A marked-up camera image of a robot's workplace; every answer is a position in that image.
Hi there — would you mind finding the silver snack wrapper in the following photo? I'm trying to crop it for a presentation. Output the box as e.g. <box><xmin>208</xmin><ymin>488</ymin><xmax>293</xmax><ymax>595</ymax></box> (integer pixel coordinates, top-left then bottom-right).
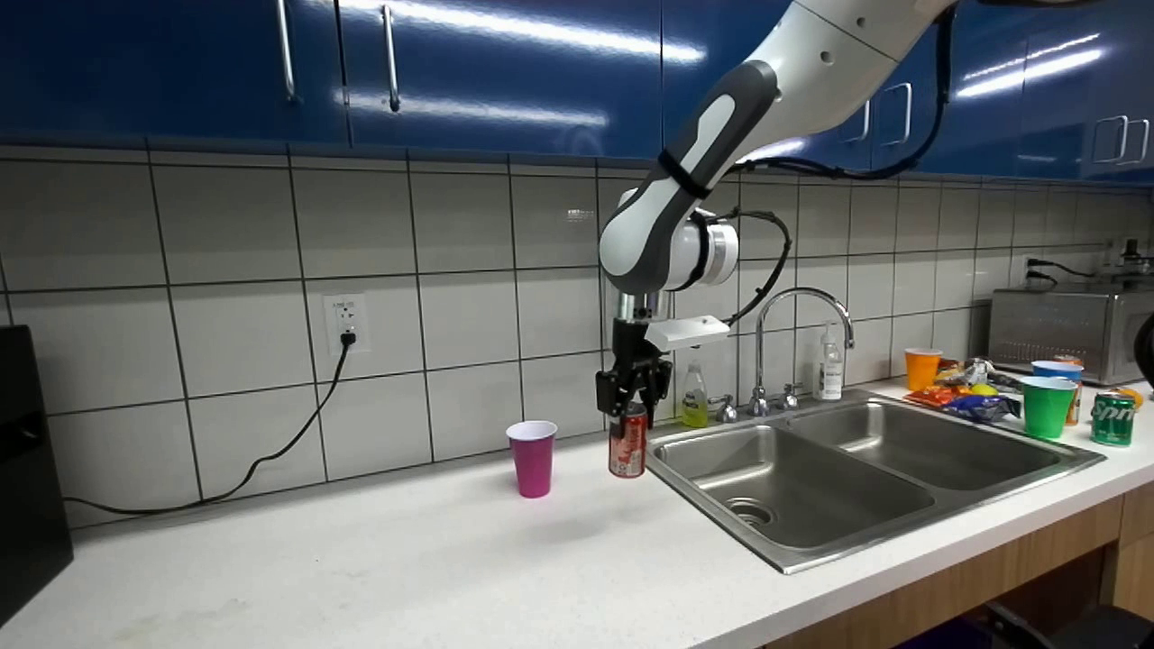
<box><xmin>957</xmin><ymin>353</ymin><xmax>1029</xmax><ymax>397</ymax></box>

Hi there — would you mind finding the blue snack packet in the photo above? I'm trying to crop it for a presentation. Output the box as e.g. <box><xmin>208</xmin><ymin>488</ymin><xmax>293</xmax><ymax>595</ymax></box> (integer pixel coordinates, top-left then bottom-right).
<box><xmin>941</xmin><ymin>392</ymin><xmax>1024</xmax><ymax>428</ymax></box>

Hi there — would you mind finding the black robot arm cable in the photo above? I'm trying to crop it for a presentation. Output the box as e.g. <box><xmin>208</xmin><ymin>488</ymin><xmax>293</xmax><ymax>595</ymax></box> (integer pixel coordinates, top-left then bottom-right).
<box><xmin>723</xmin><ymin>0</ymin><xmax>964</xmax><ymax>332</ymax></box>

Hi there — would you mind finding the red snack packet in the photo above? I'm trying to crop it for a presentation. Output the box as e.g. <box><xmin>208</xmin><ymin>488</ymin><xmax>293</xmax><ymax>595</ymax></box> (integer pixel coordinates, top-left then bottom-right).
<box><xmin>909</xmin><ymin>380</ymin><xmax>965</xmax><ymax>415</ymax></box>

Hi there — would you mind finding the magenta plastic cup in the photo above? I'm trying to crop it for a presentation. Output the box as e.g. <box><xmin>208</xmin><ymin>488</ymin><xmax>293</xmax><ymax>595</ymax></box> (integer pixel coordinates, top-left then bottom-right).
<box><xmin>506</xmin><ymin>417</ymin><xmax>564</xmax><ymax>503</ymax></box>

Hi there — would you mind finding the black power cord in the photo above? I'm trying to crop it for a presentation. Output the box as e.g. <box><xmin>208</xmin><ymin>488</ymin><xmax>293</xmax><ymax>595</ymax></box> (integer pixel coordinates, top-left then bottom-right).
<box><xmin>63</xmin><ymin>332</ymin><xmax>362</xmax><ymax>524</ymax></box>

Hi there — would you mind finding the steel toaster oven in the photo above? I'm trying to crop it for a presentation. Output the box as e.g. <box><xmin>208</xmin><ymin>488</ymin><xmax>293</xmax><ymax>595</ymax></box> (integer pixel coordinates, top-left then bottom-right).
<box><xmin>986</xmin><ymin>280</ymin><xmax>1154</xmax><ymax>391</ymax></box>

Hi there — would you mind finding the stainless steel double sink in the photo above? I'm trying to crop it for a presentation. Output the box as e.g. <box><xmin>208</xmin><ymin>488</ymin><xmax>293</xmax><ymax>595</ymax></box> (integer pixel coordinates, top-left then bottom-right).
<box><xmin>644</xmin><ymin>391</ymin><xmax>1106</xmax><ymax>578</ymax></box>

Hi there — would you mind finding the black coffee maker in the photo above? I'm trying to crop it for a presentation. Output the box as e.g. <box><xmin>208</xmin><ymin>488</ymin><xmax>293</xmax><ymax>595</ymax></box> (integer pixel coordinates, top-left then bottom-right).
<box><xmin>0</xmin><ymin>326</ymin><xmax>77</xmax><ymax>630</ymax></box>

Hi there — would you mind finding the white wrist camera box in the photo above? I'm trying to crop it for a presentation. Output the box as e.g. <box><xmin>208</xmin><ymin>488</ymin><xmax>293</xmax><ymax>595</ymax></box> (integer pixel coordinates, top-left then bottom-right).
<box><xmin>653</xmin><ymin>312</ymin><xmax>737</xmax><ymax>353</ymax></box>

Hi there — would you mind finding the chrome gooseneck faucet spout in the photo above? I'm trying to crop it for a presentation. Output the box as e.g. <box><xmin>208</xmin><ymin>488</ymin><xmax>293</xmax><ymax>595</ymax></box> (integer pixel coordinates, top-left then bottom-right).
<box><xmin>750</xmin><ymin>284</ymin><xmax>863</xmax><ymax>417</ymax></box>

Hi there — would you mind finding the red soda can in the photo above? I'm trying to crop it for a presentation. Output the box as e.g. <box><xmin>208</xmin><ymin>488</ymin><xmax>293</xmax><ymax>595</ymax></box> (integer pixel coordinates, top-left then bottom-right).
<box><xmin>605</xmin><ymin>402</ymin><xmax>653</xmax><ymax>482</ymax></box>

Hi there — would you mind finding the wooden lower cabinet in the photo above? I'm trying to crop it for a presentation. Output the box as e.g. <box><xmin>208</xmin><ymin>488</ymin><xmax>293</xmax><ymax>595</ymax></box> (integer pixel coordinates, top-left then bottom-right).
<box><xmin>767</xmin><ymin>482</ymin><xmax>1154</xmax><ymax>649</ymax></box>

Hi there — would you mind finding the blue rimmed white cup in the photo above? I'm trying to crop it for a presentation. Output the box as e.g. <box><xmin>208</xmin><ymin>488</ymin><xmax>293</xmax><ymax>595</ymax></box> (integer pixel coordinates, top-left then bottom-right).
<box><xmin>1029</xmin><ymin>353</ymin><xmax>1088</xmax><ymax>391</ymax></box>

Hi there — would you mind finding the clear pump soap bottle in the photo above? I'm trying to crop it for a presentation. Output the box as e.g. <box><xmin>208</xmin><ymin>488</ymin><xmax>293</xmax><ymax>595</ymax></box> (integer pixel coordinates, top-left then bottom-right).
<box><xmin>814</xmin><ymin>326</ymin><xmax>848</xmax><ymax>409</ymax></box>

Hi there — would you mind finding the orange plastic cup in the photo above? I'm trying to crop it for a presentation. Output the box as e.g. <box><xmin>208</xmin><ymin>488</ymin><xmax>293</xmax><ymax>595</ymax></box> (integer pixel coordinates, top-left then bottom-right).
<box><xmin>903</xmin><ymin>345</ymin><xmax>946</xmax><ymax>397</ymax></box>

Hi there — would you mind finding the dark office chair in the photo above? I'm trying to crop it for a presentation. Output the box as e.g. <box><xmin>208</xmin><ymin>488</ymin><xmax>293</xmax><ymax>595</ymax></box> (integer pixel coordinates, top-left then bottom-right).
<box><xmin>977</xmin><ymin>580</ymin><xmax>1154</xmax><ymax>649</ymax></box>

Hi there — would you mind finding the blue glossy cabinet door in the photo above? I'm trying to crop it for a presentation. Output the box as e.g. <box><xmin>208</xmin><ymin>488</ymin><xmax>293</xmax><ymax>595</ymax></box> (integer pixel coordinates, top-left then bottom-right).
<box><xmin>1016</xmin><ymin>0</ymin><xmax>1125</xmax><ymax>189</ymax></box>
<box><xmin>881</xmin><ymin>0</ymin><xmax>1029</xmax><ymax>184</ymax></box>
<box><xmin>332</xmin><ymin>0</ymin><xmax>667</xmax><ymax>167</ymax></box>
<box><xmin>658</xmin><ymin>0</ymin><xmax>892</xmax><ymax>182</ymax></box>
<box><xmin>1116</xmin><ymin>0</ymin><xmax>1154</xmax><ymax>189</ymax></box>
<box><xmin>0</xmin><ymin>0</ymin><xmax>343</xmax><ymax>157</ymax></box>

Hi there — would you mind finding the white wall outlet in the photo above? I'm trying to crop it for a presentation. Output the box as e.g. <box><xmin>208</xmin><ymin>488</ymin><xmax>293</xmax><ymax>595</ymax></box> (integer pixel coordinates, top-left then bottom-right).
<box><xmin>321</xmin><ymin>291</ymin><xmax>370</xmax><ymax>357</ymax></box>

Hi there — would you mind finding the green soda can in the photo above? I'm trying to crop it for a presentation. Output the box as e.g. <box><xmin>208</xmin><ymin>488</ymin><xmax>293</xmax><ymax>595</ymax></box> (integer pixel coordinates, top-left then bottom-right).
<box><xmin>1088</xmin><ymin>391</ymin><xmax>1138</xmax><ymax>450</ymax></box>

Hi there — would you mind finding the green dish soap bottle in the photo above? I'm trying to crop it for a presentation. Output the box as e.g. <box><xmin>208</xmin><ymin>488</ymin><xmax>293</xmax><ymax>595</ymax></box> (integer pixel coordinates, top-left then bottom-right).
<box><xmin>673</xmin><ymin>360</ymin><xmax>714</xmax><ymax>433</ymax></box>

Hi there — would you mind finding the green plastic cup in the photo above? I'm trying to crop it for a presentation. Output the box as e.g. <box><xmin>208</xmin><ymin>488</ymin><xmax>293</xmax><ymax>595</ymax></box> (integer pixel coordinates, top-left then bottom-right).
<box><xmin>1016</xmin><ymin>375</ymin><xmax>1081</xmax><ymax>445</ymax></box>

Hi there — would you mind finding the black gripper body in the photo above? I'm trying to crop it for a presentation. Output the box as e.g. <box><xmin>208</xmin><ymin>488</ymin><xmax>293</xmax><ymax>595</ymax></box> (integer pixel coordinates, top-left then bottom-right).
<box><xmin>592</xmin><ymin>315</ymin><xmax>673</xmax><ymax>415</ymax></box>

